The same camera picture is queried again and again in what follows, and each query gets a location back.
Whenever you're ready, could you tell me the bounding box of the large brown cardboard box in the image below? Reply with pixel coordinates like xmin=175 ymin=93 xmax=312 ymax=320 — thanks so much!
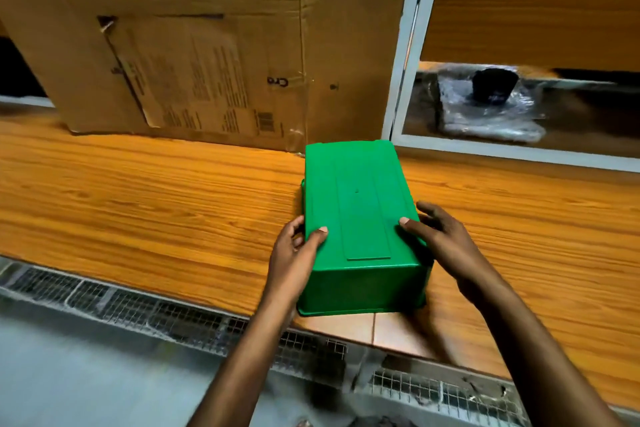
xmin=0 ymin=0 xmax=414 ymax=153

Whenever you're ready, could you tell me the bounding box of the person's right hand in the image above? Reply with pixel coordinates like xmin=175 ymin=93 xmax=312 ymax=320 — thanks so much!
xmin=398 ymin=200 xmax=493 ymax=300

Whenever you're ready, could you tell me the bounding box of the black round object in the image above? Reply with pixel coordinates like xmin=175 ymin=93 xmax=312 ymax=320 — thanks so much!
xmin=471 ymin=67 xmax=520 ymax=105

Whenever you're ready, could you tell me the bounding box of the green plastic bin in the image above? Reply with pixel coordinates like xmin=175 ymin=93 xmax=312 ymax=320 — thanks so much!
xmin=296 ymin=140 xmax=434 ymax=317

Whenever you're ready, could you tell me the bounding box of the clear plastic bag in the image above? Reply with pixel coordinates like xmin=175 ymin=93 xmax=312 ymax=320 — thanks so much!
xmin=431 ymin=65 xmax=548 ymax=144

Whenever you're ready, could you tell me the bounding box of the wooden shelf board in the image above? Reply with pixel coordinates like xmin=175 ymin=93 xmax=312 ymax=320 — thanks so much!
xmin=420 ymin=0 xmax=640 ymax=73

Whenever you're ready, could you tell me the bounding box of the person's left forearm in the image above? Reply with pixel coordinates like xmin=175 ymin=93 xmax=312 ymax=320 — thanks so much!
xmin=187 ymin=287 xmax=301 ymax=427

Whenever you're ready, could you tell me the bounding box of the person's left hand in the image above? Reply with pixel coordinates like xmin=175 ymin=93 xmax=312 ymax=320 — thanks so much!
xmin=264 ymin=215 xmax=329 ymax=306

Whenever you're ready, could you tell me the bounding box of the person's right forearm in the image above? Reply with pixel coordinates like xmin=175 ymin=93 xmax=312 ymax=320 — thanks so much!
xmin=457 ymin=269 xmax=623 ymax=427

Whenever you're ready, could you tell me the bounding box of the wire mesh rack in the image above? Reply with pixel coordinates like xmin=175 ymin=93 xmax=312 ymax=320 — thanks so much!
xmin=0 ymin=262 xmax=531 ymax=427

